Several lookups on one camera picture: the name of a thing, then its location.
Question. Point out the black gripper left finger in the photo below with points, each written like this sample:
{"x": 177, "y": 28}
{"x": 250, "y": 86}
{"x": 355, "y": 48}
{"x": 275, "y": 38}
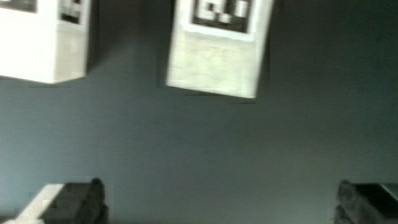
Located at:
{"x": 65, "y": 204}

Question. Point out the white leg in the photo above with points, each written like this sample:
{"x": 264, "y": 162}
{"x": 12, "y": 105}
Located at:
{"x": 216, "y": 46}
{"x": 44, "y": 39}

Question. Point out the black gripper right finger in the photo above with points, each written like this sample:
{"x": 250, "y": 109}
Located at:
{"x": 366, "y": 203}

